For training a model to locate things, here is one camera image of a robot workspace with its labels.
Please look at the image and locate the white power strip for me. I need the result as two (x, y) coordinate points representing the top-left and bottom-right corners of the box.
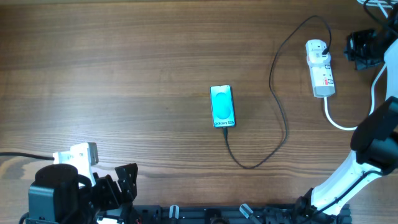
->
(305, 39), (335, 98)

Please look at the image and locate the black charging cable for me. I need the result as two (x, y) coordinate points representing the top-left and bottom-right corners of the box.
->
(222, 15), (333, 170)

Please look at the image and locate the turquoise screen smartphone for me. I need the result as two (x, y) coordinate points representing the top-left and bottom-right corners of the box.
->
(210, 85), (236, 128)

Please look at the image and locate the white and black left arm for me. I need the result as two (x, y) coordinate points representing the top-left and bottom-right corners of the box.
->
(19, 164), (140, 224)

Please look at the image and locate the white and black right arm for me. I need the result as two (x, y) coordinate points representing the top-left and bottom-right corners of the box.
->
(291, 1), (397, 223)

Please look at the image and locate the white USB charger plug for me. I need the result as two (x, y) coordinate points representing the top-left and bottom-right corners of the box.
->
(307, 51), (331, 67)

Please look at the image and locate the white power strip cord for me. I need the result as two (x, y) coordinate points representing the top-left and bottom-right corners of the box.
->
(323, 0), (398, 131)

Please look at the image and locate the white cable at corner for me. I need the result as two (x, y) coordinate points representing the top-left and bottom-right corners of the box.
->
(356, 0), (396, 9)

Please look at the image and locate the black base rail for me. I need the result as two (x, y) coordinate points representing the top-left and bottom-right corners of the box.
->
(130, 203), (352, 224)

